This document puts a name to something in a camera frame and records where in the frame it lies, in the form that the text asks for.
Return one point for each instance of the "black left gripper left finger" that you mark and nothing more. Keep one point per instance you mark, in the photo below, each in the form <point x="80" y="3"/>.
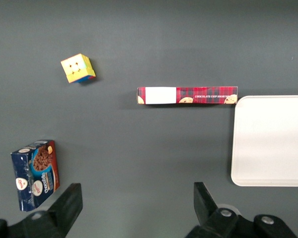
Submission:
<point x="62" y="213"/>

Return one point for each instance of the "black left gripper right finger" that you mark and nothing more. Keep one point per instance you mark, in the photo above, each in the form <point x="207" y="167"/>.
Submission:
<point x="208" y="215"/>

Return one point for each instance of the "red plaid cookie box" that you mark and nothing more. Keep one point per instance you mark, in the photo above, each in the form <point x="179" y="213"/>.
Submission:
<point x="203" y="95"/>

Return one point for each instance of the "blue chocolate snack box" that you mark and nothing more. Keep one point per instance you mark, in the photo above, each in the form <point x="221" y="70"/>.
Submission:
<point x="34" y="173"/>

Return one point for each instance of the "white plastic tray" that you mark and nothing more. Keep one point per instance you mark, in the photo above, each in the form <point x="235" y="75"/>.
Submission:
<point x="270" y="141"/>

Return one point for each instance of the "orange yellow sticky notes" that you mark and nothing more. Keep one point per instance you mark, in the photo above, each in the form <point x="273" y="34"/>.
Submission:
<point x="75" y="68"/>

